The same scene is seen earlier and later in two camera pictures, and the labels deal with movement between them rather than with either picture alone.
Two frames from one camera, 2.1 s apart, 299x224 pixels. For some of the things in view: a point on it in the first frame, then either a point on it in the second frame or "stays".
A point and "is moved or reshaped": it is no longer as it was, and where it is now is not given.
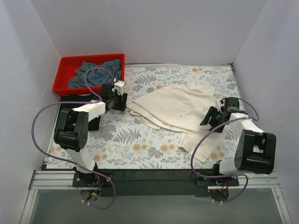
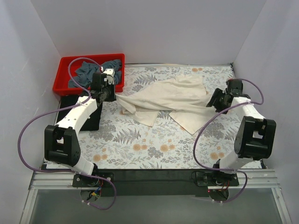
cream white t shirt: (181, 109) is moved or reshaped
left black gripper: (122, 101) to (110, 92)
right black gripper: (216, 117) to (216, 98)
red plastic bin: (67, 66) stays
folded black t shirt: (93, 124) stays
